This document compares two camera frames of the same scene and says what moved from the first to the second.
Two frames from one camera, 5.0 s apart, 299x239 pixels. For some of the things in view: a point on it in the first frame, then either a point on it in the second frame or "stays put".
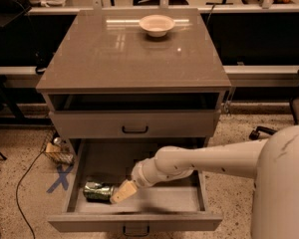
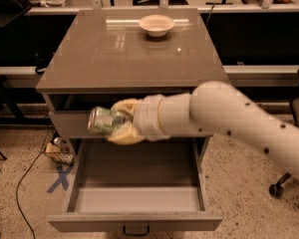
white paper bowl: [156, 25] stays put
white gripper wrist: [139, 173] to [147, 117]
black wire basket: [59, 148] stays put
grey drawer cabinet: [135, 80] stays put
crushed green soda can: [98, 192] to [102, 119]
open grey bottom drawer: [175, 203] stays put
